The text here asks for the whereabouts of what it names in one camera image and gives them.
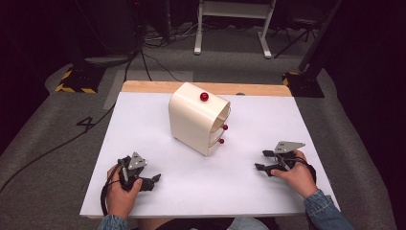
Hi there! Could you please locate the black yellow striped stand base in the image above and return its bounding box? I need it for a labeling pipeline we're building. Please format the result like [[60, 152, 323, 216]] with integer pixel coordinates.
[[55, 64, 107, 95], [282, 71, 326, 99]]

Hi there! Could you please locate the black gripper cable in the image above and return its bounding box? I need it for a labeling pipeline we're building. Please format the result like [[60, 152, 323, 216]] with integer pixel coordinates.
[[100, 176, 122, 218], [298, 159, 318, 185]]

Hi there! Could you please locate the person's left hand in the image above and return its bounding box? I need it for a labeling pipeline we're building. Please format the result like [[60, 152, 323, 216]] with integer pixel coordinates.
[[105, 164, 144, 220]]

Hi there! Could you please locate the black tripod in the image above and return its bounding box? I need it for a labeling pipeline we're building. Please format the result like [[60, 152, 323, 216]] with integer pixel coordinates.
[[273, 15, 318, 59]]

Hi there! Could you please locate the person's lap clothing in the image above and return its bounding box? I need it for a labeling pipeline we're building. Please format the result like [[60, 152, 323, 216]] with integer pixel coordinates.
[[137, 216, 309, 230]]

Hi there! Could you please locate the person's right hand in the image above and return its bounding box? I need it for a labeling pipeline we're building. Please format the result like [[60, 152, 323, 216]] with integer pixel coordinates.
[[270, 149, 319, 199]]

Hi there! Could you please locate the cream mini drawer cabinet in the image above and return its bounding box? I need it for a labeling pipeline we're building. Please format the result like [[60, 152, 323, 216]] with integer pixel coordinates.
[[168, 81, 232, 157]]

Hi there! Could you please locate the long black floor cable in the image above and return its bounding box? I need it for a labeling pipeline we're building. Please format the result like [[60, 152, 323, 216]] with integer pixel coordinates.
[[0, 47, 142, 195]]

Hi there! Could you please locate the white table mat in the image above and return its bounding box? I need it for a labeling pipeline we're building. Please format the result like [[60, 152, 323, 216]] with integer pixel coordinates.
[[79, 91, 341, 219]]

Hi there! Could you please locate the dark metal stand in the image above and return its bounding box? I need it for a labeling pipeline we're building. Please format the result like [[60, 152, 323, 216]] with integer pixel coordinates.
[[298, 0, 345, 73]]

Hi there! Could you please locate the white table frame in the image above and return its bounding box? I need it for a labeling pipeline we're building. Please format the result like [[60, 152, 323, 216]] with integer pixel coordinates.
[[193, 0, 278, 59]]

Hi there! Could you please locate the thin black floor cable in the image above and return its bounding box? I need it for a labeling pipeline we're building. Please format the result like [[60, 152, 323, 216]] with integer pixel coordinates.
[[140, 47, 182, 82]]

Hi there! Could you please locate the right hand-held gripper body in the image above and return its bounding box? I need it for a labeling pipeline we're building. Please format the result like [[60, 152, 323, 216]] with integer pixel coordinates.
[[273, 141, 306, 173]]

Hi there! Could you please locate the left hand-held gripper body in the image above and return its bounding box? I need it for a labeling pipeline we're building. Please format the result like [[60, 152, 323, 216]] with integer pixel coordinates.
[[117, 151, 151, 193]]

